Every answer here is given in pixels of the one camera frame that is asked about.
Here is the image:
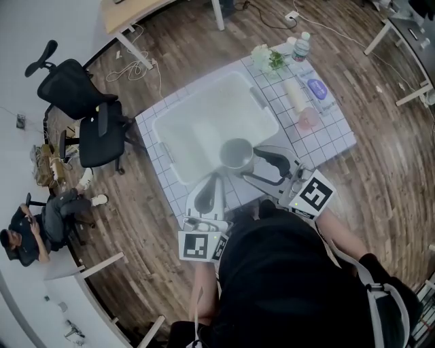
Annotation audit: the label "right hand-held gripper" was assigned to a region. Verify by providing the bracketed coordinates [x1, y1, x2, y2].
[239, 145, 337, 221]

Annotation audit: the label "white grid tablecloth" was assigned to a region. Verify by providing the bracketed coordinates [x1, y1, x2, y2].
[135, 41, 358, 219]

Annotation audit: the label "wooden desk white legs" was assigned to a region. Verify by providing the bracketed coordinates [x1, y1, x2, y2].
[100, 0, 226, 71]

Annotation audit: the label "black floor cable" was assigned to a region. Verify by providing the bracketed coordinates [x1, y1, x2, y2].
[234, 0, 290, 31]

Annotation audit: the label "thin white strap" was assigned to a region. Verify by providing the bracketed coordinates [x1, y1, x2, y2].
[193, 286, 205, 341]

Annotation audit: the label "person's right forearm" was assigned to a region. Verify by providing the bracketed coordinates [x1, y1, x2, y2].
[315, 208, 370, 263]

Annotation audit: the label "grey shoulder strap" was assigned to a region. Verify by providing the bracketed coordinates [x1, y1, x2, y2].
[313, 224, 413, 348]

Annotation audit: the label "long white floor cable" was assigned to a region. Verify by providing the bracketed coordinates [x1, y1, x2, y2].
[293, 0, 426, 90]

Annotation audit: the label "white curved desk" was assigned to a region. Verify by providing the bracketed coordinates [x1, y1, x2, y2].
[0, 251, 167, 348]

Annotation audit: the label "dark desk white legs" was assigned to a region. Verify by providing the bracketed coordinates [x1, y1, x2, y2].
[363, 0, 435, 108]

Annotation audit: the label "cream cylindrical roll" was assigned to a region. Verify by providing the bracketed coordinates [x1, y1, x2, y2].
[283, 78, 307, 115]

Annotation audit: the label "white plastic tub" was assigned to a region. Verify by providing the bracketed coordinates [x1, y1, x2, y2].
[151, 70, 281, 186]

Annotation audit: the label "black mesh office chair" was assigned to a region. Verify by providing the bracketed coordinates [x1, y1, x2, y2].
[24, 39, 136, 175]

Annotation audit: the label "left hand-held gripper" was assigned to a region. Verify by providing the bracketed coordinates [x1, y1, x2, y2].
[177, 171, 234, 263]

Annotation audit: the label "olive green box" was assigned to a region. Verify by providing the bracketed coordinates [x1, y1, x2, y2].
[33, 143, 67, 188]

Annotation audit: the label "person's black clothing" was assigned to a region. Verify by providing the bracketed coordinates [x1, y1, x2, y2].
[167, 198, 425, 348]

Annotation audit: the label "metal clamp tool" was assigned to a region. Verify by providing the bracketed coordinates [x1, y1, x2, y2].
[64, 319, 86, 340]

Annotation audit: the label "package with purple label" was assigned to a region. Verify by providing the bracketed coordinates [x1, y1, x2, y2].
[296, 67, 341, 117]

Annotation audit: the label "coiled white cable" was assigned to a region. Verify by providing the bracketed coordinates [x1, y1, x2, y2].
[105, 24, 162, 100]

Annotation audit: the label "dark shelf rack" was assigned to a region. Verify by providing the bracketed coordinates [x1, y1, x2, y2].
[412, 242, 435, 341]

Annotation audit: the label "person's left forearm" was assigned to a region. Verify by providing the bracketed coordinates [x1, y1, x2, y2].
[190, 261, 219, 323]

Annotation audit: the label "pink round container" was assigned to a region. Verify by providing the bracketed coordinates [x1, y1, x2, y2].
[297, 106, 321, 131]

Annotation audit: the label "clear plastic water bottle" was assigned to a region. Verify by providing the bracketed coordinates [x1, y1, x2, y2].
[291, 31, 312, 64]

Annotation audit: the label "white flower bouquet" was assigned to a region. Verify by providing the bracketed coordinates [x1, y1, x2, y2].
[250, 43, 285, 77]

